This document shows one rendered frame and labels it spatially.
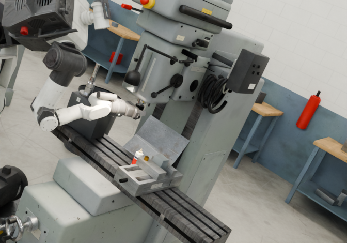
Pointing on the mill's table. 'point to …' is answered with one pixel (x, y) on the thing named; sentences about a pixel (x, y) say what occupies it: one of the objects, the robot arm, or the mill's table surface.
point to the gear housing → (172, 29)
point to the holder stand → (79, 125)
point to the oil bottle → (137, 156)
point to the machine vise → (146, 180)
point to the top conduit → (205, 17)
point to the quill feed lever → (175, 82)
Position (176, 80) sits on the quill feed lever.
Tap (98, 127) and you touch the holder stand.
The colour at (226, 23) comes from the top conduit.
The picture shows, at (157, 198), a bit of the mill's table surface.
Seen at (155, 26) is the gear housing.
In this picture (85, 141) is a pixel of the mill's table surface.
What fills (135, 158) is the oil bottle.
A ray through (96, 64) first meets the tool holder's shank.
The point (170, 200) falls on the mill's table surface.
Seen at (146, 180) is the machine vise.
